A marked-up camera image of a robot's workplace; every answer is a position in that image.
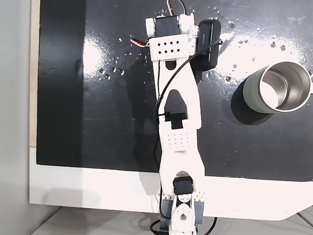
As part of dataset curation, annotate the black table mat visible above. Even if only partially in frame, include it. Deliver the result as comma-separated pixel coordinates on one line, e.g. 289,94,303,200
28,0,313,185

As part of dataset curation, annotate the pale green steel mug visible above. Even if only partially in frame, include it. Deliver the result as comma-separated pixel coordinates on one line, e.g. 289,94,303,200
240,58,313,118

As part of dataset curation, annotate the grey table clamp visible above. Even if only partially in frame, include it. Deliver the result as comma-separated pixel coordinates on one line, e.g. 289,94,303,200
160,197,206,234

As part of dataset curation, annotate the red white servo cable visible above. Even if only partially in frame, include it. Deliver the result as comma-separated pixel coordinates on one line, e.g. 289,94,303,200
165,0,189,17

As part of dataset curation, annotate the thin dark servo cable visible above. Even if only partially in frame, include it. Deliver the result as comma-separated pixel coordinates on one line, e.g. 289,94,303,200
130,36,152,49

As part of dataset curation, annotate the black oval camera box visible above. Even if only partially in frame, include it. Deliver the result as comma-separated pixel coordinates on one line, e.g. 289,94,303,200
193,18,223,73

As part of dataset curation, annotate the black camera cable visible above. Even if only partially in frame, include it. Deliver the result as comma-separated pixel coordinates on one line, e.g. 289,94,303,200
147,34,224,224

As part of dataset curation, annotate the black power cable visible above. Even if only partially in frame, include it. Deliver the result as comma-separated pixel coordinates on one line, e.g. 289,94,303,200
149,218,172,235

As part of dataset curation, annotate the red black wire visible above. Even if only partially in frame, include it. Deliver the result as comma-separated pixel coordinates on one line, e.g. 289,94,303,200
196,216,218,235

